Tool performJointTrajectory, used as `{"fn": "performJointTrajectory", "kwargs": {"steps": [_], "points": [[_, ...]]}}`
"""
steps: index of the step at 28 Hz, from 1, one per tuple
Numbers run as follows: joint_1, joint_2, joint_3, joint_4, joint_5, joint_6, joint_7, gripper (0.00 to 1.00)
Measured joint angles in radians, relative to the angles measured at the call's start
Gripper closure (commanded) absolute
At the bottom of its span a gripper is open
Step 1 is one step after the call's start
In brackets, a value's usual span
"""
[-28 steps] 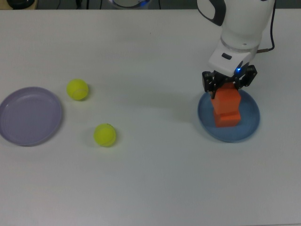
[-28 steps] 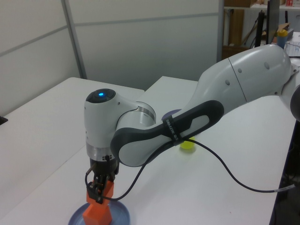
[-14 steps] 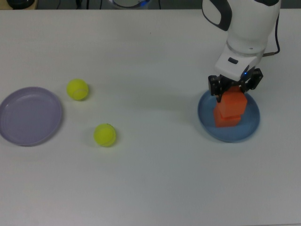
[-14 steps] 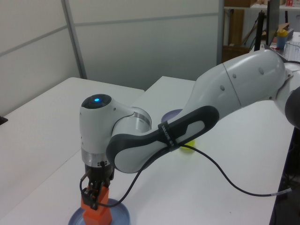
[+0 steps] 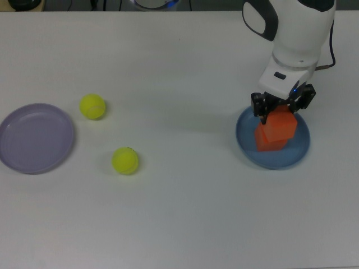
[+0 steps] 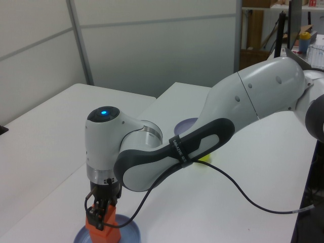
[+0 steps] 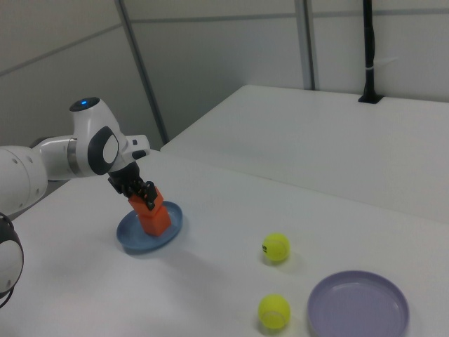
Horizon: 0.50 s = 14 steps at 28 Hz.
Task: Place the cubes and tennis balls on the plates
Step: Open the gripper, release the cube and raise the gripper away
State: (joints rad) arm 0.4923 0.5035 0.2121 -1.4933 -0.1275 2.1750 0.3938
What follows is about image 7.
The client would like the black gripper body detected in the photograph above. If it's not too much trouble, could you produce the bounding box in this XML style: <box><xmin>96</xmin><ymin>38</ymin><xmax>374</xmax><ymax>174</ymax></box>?
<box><xmin>107</xmin><ymin>163</ymin><xmax>147</xmax><ymax>197</ymax></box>

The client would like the orange cube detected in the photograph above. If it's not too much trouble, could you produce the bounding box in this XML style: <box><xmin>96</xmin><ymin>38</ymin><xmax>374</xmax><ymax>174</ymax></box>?
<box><xmin>127</xmin><ymin>187</ymin><xmax>165</xmax><ymax>218</ymax></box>
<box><xmin>137</xmin><ymin>206</ymin><xmax>173</xmax><ymax>237</ymax></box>

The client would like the yellow tennis ball with print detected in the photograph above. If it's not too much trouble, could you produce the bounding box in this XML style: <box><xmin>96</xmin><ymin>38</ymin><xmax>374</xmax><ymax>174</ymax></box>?
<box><xmin>262</xmin><ymin>232</ymin><xmax>290</xmax><ymax>263</ymax></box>

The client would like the plain yellow tennis ball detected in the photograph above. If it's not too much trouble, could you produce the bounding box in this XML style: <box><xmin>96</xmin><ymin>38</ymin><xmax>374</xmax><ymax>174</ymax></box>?
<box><xmin>258</xmin><ymin>293</ymin><xmax>291</xmax><ymax>329</ymax></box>

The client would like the blue plate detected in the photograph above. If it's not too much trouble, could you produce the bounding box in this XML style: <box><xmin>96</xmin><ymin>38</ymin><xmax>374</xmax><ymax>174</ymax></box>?
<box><xmin>116</xmin><ymin>200</ymin><xmax>185</xmax><ymax>253</ymax></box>

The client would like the purple plate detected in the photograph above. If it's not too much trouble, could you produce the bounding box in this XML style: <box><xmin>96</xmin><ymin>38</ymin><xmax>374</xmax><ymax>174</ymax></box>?
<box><xmin>307</xmin><ymin>270</ymin><xmax>410</xmax><ymax>337</ymax></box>

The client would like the black camera pole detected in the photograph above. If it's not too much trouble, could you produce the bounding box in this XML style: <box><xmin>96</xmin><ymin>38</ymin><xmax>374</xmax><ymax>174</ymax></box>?
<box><xmin>357</xmin><ymin>0</ymin><xmax>382</xmax><ymax>105</ymax></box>

